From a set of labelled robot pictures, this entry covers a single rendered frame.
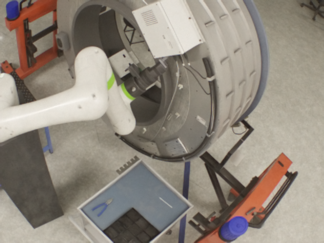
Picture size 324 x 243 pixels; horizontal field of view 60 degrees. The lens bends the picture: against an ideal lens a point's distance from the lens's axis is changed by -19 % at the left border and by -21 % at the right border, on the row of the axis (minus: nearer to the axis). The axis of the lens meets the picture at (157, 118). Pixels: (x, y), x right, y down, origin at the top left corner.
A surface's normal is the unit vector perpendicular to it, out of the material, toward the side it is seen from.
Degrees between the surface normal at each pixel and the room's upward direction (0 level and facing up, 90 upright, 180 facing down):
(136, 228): 0
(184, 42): 43
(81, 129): 0
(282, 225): 0
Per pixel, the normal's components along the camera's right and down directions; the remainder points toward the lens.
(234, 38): 0.63, 0.09
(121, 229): 0.18, -0.55
